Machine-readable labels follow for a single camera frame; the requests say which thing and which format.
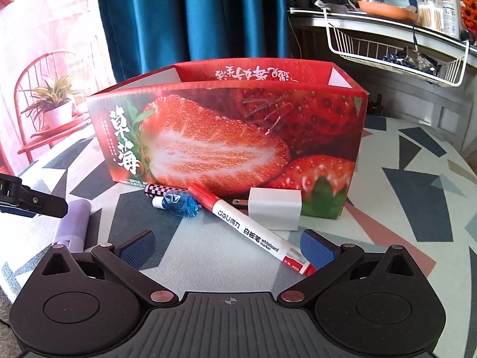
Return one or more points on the white charger plug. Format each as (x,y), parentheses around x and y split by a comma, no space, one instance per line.
(275,209)

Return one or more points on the lavender tube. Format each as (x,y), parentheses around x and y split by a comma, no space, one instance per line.
(72,223)

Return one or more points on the clear cotton swab box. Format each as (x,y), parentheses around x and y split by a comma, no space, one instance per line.
(430,16)

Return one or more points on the blue curtain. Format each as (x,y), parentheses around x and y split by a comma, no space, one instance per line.
(193,18)

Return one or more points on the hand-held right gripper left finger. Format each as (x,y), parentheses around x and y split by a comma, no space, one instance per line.
(136,250)

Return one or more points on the red and white whiteboard marker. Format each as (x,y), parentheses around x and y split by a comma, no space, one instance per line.
(253,233)

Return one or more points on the purple checkered tube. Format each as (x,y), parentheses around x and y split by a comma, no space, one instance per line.
(160,190)

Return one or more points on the geometric patterned tablecloth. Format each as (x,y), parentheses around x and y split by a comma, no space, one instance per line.
(410,201)

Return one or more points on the orange tray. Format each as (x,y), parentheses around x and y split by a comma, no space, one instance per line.
(384,10)

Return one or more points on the white labelled bottle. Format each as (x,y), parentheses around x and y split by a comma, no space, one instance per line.
(450,7)

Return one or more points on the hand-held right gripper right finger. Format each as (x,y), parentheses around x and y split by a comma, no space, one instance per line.
(316,250)

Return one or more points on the red chair with plant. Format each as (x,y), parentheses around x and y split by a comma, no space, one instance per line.
(48,63)

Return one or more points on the red strawberry print cardboard box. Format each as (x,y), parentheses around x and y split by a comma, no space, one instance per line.
(223,138)

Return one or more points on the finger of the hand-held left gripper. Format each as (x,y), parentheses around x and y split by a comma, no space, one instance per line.
(41,203)

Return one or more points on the orange flowers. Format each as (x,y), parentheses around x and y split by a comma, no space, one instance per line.
(469,11)

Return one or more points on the white desk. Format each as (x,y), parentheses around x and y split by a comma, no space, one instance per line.
(410,97)

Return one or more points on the foil packets in basket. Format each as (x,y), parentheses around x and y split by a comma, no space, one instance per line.
(410,61)

